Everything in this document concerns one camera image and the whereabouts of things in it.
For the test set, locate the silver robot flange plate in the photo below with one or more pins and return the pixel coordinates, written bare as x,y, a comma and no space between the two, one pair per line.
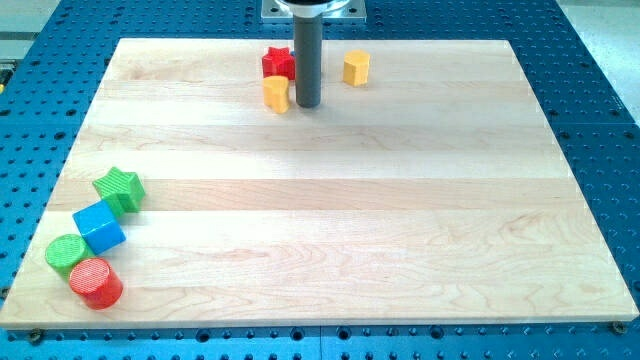
339,11

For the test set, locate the light wooden board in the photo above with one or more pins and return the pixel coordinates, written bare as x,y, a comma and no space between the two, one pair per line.
436,193

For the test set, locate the yellow heart block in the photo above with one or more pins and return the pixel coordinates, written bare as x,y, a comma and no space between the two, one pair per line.
276,93

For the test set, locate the green cylinder block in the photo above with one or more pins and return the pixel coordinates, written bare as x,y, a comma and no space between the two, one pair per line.
65,251

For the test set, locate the yellow hexagon block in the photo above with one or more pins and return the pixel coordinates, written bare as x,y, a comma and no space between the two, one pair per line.
356,65

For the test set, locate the red star block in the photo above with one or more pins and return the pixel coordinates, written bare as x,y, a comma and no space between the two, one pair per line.
279,62

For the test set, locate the blue cube block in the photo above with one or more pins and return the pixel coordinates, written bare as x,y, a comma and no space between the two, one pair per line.
99,227

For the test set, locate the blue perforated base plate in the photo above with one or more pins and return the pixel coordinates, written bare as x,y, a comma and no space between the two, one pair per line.
67,52

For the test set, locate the green star block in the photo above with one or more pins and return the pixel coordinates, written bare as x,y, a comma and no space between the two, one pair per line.
122,191

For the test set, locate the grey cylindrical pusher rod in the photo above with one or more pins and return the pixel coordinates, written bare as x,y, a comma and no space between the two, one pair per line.
308,51

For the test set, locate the red cylinder block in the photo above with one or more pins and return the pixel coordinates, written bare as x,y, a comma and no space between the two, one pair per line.
96,283

